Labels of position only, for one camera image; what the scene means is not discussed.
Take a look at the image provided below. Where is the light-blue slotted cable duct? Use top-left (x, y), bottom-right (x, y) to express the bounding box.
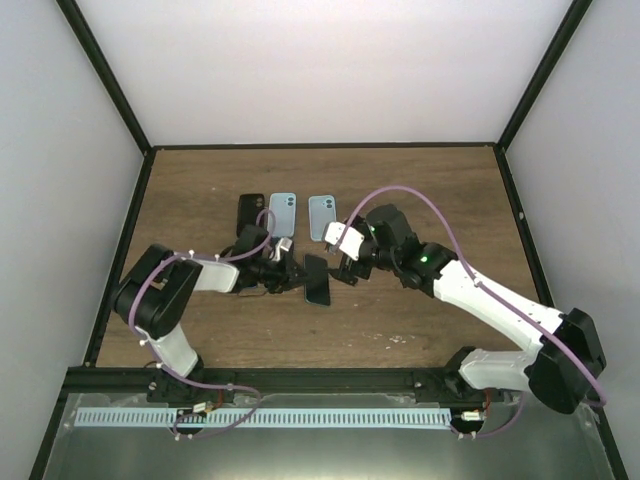
top-left (73, 407), bottom-right (452, 430)

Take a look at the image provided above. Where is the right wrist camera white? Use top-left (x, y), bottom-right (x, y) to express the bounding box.
top-left (322, 221), bottom-right (365, 261)

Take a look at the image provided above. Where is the metal front plate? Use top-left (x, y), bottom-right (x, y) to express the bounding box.
top-left (42, 394), bottom-right (619, 479)

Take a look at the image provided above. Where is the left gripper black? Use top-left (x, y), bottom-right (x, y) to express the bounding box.
top-left (251, 253), bottom-right (313, 295)

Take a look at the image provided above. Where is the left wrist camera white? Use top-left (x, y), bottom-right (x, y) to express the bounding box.
top-left (269, 237), bottom-right (293, 263)

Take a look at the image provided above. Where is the black enclosure frame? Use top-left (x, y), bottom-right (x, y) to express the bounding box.
top-left (27, 0), bottom-right (629, 480)

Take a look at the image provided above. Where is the black phone case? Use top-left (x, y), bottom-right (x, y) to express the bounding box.
top-left (236, 193), bottom-right (267, 237)

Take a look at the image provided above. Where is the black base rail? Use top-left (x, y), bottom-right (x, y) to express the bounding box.
top-left (62, 367), bottom-right (483, 406)

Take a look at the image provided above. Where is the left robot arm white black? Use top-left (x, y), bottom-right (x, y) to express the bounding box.
top-left (111, 225), bottom-right (311, 404)

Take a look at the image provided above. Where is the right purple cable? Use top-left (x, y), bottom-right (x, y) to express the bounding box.
top-left (337, 185), bottom-right (609, 440)

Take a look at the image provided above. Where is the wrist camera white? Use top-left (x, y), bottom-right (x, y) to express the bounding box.
top-left (269, 237), bottom-right (293, 263)
top-left (322, 221), bottom-right (365, 261)

